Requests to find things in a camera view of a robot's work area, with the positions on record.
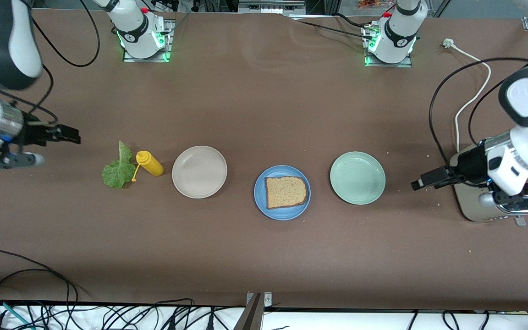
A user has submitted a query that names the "blue round plate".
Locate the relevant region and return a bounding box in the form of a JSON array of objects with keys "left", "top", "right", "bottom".
[{"left": 254, "top": 165, "right": 311, "bottom": 221}]

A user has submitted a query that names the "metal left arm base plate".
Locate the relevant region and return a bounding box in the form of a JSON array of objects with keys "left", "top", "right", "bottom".
[{"left": 363, "top": 25, "right": 413, "bottom": 68}]

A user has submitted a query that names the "teal cable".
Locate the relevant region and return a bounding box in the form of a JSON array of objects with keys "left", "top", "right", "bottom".
[{"left": 0, "top": 299, "right": 35, "bottom": 330}]

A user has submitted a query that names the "brown bread slice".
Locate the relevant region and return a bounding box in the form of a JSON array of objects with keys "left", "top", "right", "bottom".
[{"left": 264, "top": 176, "right": 308, "bottom": 210}]

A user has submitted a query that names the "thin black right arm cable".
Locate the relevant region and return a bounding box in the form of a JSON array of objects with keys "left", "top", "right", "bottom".
[{"left": 30, "top": 0, "right": 101, "bottom": 67}]

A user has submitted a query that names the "white lower shelf board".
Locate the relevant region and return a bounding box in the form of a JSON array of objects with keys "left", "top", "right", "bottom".
[{"left": 0, "top": 303, "right": 528, "bottom": 330}]

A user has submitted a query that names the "grey power strip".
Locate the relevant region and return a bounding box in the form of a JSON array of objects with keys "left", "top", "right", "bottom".
[{"left": 238, "top": 0, "right": 307, "bottom": 14}]

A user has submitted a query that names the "aluminium profile post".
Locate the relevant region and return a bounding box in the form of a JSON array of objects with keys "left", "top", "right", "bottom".
[{"left": 234, "top": 292, "right": 274, "bottom": 330}]

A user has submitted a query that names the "beige chrome toaster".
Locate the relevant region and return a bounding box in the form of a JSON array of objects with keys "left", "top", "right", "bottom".
[{"left": 449, "top": 144, "right": 528, "bottom": 227}]

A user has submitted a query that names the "green lettuce leaf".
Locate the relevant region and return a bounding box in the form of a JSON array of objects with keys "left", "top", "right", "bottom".
[{"left": 101, "top": 141, "right": 137, "bottom": 189}]

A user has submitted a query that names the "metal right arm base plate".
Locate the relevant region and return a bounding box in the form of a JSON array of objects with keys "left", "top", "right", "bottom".
[{"left": 122, "top": 19, "right": 174, "bottom": 63}]

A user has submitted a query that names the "beige round plate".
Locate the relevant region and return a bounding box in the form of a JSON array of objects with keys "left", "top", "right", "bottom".
[{"left": 172, "top": 146, "right": 228, "bottom": 199}]

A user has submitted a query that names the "yellow mustard squeeze bottle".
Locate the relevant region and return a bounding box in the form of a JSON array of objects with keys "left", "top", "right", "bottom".
[{"left": 131, "top": 150, "right": 164, "bottom": 182}]

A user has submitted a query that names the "black base power cable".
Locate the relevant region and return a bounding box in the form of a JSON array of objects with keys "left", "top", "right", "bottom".
[{"left": 289, "top": 13, "right": 374, "bottom": 39}]

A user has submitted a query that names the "pale green round plate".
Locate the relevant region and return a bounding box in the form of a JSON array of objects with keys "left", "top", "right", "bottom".
[{"left": 330, "top": 151, "right": 386, "bottom": 205}]

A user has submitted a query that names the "white toaster power cord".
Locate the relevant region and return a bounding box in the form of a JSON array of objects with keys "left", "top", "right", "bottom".
[{"left": 443, "top": 38, "right": 492, "bottom": 153}]

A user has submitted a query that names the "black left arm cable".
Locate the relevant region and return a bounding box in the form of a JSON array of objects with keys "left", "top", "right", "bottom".
[{"left": 429, "top": 57, "right": 528, "bottom": 165}]

